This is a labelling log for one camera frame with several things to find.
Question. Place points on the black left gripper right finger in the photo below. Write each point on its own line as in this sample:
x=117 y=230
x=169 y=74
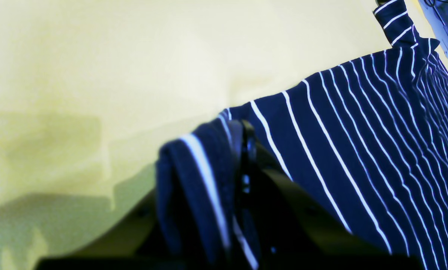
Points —
x=294 y=231

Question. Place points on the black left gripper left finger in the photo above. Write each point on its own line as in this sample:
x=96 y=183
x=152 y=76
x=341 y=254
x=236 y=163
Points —
x=119 y=248

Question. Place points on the navy white striped T-shirt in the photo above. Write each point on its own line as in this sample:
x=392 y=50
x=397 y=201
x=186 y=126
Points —
x=367 y=139

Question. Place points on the yellow table cloth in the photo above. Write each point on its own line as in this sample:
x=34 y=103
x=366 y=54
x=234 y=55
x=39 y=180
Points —
x=90 y=91

